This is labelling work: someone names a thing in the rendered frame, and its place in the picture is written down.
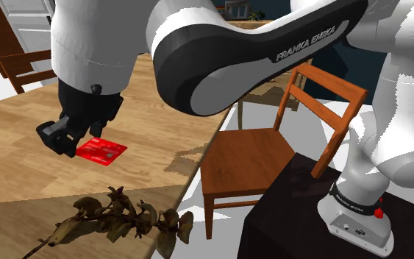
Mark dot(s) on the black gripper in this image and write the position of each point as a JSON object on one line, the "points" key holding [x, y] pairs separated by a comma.
{"points": [[84, 107]]}

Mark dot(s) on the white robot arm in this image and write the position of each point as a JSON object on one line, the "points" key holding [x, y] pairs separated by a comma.
{"points": [[95, 43]]}

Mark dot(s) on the red card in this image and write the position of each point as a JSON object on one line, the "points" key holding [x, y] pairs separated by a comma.
{"points": [[101, 150]]}

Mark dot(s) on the light wooden table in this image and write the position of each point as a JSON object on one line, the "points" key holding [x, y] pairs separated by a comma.
{"points": [[149, 143]]}

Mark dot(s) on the dry leafy plant branch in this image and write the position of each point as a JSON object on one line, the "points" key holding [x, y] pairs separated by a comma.
{"points": [[120, 218]]}

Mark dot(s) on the white door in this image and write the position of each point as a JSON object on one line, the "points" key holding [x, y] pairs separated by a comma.
{"points": [[31, 32]]}

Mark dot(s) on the orange-brown wooden chair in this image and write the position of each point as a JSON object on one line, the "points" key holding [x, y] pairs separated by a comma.
{"points": [[242, 161]]}

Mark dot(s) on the dark robot stand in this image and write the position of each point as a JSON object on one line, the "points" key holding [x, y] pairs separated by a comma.
{"points": [[292, 218]]}

